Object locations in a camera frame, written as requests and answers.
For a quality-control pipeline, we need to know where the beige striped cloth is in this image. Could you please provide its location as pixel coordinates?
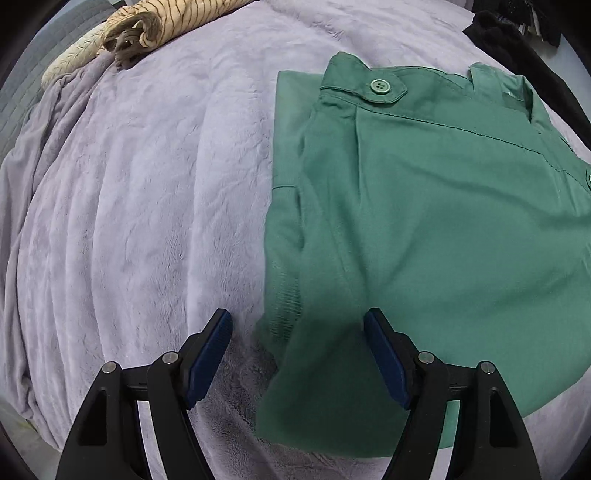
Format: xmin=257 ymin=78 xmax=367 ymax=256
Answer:
xmin=102 ymin=0 xmax=259 ymax=52

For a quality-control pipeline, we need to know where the brown cloth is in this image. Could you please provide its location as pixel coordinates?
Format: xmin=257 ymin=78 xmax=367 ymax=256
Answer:
xmin=113 ymin=28 xmax=151 ymax=71

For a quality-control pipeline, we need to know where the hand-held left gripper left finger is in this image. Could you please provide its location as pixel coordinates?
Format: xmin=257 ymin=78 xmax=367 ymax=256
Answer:
xmin=55 ymin=309 xmax=234 ymax=480

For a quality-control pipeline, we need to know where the black garment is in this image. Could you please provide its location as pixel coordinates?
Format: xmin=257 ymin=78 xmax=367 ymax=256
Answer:
xmin=463 ymin=10 xmax=591 ymax=163

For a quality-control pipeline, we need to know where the cream knitted cloth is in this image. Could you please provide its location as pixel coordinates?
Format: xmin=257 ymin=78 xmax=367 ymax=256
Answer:
xmin=41 ymin=25 xmax=112 ymax=89

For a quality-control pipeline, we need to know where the green work jacket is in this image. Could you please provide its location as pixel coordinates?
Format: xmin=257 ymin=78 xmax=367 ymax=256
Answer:
xmin=255 ymin=52 xmax=591 ymax=459

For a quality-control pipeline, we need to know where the grey quilted headboard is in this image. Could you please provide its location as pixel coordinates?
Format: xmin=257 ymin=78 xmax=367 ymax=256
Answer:
xmin=0 ymin=0 xmax=109 ymax=160

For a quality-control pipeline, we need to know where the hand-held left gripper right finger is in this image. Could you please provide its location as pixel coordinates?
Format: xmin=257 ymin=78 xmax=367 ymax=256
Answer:
xmin=364 ymin=309 xmax=541 ymax=480

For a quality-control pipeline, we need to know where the bedside clutter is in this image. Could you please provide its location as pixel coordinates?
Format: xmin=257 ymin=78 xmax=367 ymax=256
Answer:
xmin=489 ymin=0 xmax=578 ymax=47

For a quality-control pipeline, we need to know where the lavender plush blanket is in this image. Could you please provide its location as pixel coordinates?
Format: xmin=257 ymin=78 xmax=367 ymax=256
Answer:
xmin=0 ymin=0 xmax=591 ymax=480

